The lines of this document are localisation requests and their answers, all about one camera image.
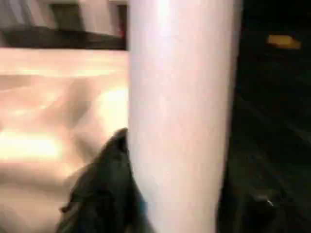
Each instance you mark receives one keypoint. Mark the white cabinet with glass doors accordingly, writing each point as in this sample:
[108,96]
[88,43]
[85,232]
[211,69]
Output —
[58,17]

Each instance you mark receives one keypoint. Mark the white plastic table top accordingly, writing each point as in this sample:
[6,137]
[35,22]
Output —
[58,136]

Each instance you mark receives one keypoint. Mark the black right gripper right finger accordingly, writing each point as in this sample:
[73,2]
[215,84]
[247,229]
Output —
[252,208]

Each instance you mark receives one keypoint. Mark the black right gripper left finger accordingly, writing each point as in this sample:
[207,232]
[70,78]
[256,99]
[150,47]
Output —
[104,189]

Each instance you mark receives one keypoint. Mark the white plastic table leg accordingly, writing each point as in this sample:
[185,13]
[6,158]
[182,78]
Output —
[180,111]

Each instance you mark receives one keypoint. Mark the small tan label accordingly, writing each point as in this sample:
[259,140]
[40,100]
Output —
[284,41]

